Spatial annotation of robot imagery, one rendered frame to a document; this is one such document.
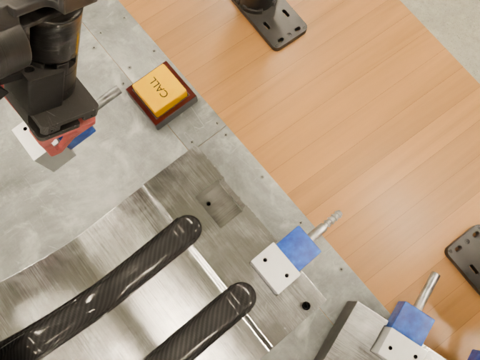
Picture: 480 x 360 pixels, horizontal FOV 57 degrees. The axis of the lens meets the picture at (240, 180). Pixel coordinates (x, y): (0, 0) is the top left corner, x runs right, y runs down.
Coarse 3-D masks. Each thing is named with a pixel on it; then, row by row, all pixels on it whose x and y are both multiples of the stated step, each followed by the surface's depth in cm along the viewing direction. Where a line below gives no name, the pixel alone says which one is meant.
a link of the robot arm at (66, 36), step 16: (32, 16) 36; (48, 16) 36; (64, 16) 38; (80, 16) 39; (32, 32) 37; (48, 32) 37; (64, 32) 38; (80, 32) 41; (32, 48) 39; (48, 48) 39; (64, 48) 40; (48, 64) 42
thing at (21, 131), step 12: (108, 96) 56; (24, 132) 52; (84, 132) 55; (24, 144) 52; (36, 144) 52; (72, 144) 55; (36, 156) 52; (48, 156) 53; (60, 156) 55; (72, 156) 57; (48, 168) 55
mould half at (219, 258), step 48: (144, 192) 58; (192, 192) 58; (96, 240) 57; (144, 240) 56; (240, 240) 56; (0, 288) 51; (48, 288) 53; (144, 288) 55; (192, 288) 55; (288, 288) 55; (0, 336) 49; (96, 336) 52; (144, 336) 54; (240, 336) 53
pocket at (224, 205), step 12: (216, 180) 58; (204, 192) 59; (216, 192) 60; (228, 192) 59; (204, 204) 60; (216, 204) 60; (228, 204) 60; (240, 204) 59; (216, 216) 60; (228, 216) 60
